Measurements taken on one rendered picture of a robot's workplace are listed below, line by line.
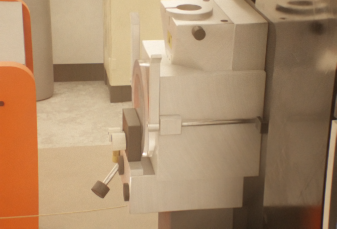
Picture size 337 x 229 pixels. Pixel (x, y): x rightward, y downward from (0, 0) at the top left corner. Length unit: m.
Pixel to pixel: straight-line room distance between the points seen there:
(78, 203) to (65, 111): 2.35
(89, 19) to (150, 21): 0.47
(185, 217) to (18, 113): 0.40
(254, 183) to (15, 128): 0.44
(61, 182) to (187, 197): 0.97
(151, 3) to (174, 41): 3.19
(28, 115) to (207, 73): 0.45
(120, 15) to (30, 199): 2.77
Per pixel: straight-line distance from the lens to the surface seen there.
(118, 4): 3.81
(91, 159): 1.73
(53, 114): 3.86
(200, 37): 0.62
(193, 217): 0.71
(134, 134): 0.67
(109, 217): 1.51
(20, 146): 1.06
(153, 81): 0.62
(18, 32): 1.17
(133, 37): 0.73
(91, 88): 4.20
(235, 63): 0.65
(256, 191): 0.70
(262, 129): 0.64
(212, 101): 0.65
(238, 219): 0.74
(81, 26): 4.21
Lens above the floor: 1.46
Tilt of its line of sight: 22 degrees down
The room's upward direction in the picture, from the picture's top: 2 degrees clockwise
